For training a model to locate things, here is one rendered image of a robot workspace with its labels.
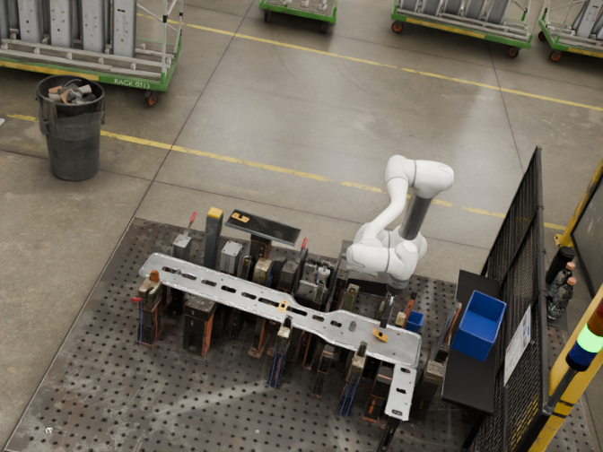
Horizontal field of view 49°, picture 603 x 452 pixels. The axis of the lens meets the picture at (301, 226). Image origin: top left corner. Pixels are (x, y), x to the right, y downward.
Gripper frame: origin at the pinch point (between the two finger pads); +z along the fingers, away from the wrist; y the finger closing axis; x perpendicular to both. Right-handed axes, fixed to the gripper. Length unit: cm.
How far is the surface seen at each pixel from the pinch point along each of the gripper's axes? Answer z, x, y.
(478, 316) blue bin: 11, 44, -32
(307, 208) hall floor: 114, -78, -220
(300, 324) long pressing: 14.4, -35.9, 7.2
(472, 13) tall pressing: 77, 17, -721
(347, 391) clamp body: 27.1, -6.3, 25.2
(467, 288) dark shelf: 11, 37, -51
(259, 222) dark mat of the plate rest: -2, -72, -36
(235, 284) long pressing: 14, -72, -5
